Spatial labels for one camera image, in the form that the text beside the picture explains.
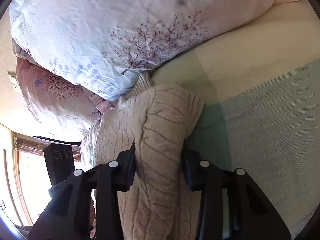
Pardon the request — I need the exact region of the beige cable knit sweater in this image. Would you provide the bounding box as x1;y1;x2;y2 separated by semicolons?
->
80;84;204;239

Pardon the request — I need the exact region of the wooden framed window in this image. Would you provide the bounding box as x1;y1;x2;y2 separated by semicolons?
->
2;133;82;227

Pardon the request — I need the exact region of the pink floral lower pillow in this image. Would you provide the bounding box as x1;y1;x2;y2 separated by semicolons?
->
16;57;115;142

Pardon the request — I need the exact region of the pastel patchwork bed sheet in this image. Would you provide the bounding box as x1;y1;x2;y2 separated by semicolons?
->
151;0;319;237

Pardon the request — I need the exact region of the white floral top pillow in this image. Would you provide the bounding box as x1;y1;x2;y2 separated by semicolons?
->
8;0;304;102

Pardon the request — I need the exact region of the white wall switch socket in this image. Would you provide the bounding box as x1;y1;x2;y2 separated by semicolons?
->
7;72;20;90

